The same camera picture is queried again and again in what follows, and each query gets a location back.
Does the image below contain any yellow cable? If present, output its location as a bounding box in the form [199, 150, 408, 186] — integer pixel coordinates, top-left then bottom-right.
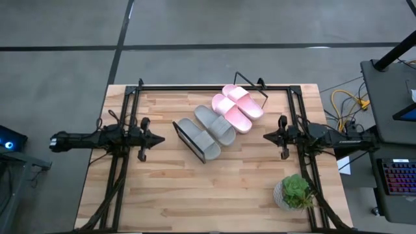
[330, 89, 371, 131]

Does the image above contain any pink rubber slide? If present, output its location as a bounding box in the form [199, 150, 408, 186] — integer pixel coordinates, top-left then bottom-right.
[211, 93, 254, 135]
[222, 84, 265, 122]

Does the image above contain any black aluminium table frame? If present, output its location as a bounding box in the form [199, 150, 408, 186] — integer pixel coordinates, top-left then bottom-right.
[73, 77, 354, 234]

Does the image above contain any black computer with blue light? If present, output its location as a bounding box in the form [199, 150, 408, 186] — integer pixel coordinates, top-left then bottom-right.
[0, 125, 29, 153]

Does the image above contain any tablet with blue screen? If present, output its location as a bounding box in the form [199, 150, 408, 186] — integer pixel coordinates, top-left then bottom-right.
[392, 103, 416, 123]

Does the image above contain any black keyboard desk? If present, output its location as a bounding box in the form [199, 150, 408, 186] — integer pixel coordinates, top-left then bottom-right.
[367, 141, 416, 226]

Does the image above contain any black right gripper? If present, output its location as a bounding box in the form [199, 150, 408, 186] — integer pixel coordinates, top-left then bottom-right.
[263, 114, 309, 161]

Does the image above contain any grey rubber slide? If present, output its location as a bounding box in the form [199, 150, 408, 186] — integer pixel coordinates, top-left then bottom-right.
[193, 104, 237, 148]
[176, 117, 222, 161]

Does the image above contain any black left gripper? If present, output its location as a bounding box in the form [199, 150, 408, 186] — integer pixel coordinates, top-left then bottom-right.
[127, 117, 166, 163]

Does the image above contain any backlit keyboard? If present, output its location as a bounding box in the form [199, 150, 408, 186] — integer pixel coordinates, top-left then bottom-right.
[376, 158, 416, 196]

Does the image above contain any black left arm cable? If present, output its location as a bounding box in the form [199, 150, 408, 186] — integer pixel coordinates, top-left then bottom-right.
[96, 109, 139, 131]

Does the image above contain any green succulent in white pot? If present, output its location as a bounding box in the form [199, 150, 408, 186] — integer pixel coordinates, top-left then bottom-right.
[272, 173, 317, 212]

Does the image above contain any black pole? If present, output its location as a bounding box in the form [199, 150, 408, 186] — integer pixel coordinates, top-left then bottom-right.
[372, 29, 416, 72]

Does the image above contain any wooden shelf with black frame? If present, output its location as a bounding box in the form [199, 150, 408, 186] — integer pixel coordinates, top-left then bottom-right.
[172, 71, 270, 164]

